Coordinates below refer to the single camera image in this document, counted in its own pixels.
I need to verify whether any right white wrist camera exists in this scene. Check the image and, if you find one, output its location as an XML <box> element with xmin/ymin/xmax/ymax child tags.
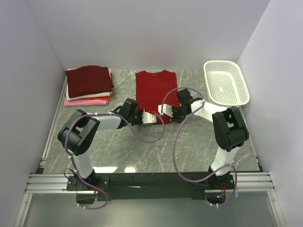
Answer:
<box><xmin>158</xmin><ymin>104</ymin><xmax>173</xmax><ymax>117</ymax></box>

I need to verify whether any folded orange-red t-shirt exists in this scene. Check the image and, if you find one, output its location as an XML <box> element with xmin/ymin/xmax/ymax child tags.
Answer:
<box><xmin>75</xmin><ymin>96</ymin><xmax>110</xmax><ymax>101</ymax></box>

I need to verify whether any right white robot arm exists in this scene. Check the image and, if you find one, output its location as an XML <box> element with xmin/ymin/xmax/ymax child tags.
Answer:
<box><xmin>171</xmin><ymin>88</ymin><xmax>249</xmax><ymax>188</ymax></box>

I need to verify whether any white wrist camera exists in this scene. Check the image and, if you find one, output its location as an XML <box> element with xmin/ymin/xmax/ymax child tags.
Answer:
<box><xmin>142</xmin><ymin>112</ymin><xmax>157</xmax><ymax>124</ymax></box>
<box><xmin>158</xmin><ymin>104</ymin><xmax>173</xmax><ymax>117</ymax></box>

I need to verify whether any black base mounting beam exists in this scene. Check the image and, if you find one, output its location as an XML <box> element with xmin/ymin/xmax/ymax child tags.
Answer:
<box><xmin>66</xmin><ymin>172</ymin><xmax>235</xmax><ymax>203</ymax></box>

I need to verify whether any folded pink t-shirt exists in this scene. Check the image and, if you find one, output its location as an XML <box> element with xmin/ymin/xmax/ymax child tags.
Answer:
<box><xmin>64</xmin><ymin>97</ymin><xmax>109</xmax><ymax>107</ymax></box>

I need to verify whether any white perforated plastic basket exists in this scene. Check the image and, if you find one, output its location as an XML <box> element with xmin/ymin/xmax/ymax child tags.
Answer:
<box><xmin>203</xmin><ymin>60</ymin><xmax>250</xmax><ymax>106</ymax></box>

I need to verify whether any aluminium extrusion rail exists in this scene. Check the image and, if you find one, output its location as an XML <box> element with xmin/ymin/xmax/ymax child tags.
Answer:
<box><xmin>25</xmin><ymin>172</ymin><xmax>275</xmax><ymax>194</ymax></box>

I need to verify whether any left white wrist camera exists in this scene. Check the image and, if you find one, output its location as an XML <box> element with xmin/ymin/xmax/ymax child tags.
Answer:
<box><xmin>142</xmin><ymin>112</ymin><xmax>157</xmax><ymax>124</ymax></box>

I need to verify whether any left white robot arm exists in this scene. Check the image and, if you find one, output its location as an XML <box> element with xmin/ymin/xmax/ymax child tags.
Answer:
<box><xmin>57</xmin><ymin>98</ymin><xmax>144</xmax><ymax>188</ymax></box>

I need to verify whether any folded dark red t-shirt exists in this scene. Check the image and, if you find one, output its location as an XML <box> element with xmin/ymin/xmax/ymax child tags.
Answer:
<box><xmin>66</xmin><ymin>65</ymin><xmax>114</xmax><ymax>98</ymax></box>

